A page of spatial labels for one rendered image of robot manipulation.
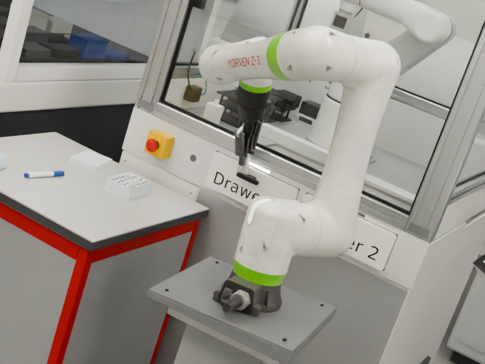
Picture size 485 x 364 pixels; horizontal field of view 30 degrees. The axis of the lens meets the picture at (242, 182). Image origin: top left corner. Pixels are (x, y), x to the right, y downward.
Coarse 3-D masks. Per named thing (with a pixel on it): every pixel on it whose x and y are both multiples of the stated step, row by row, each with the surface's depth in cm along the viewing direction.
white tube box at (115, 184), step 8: (112, 176) 261; (120, 176) 264; (136, 176) 269; (112, 184) 259; (120, 184) 258; (144, 184) 264; (112, 192) 259; (120, 192) 258; (128, 192) 257; (136, 192) 261; (144, 192) 266
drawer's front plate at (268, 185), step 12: (216, 156) 271; (228, 156) 271; (216, 168) 271; (228, 168) 269; (252, 168) 266; (216, 180) 272; (228, 180) 270; (240, 180) 268; (264, 180) 264; (276, 180) 263; (228, 192) 270; (240, 192) 268; (252, 192) 267; (264, 192) 265; (276, 192) 263; (288, 192) 261
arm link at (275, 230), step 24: (264, 216) 203; (288, 216) 204; (312, 216) 209; (240, 240) 209; (264, 240) 204; (288, 240) 205; (312, 240) 209; (240, 264) 208; (264, 264) 205; (288, 264) 209
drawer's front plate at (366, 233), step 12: (360, 228) 252; (372, 228) 250; (360, 240) 253; (372, 240) 251; (384, 240) 249; (348, 252) 255; (360, 252) 253; (372, 252) 251; (384, 252) 250; (372, 264) 252; (384, 264) 250
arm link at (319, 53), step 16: (288, 32) 205; (304, 32) 199; (320, 32) 197; (336, 32) 200; (272, 48) 207; (288, 48) 201; (304, 48) 197; (320, 48) 196; (336, 48) 197; (352, 48) 200; (272, 64) 208; (288, 64) 202; (304, 64) 198; (320, 64) 197; (336, 64) 198; (352, 64) 201; (288, 80) 211; (304, 80) 205; (320, 80) 202; (336, 80) 203
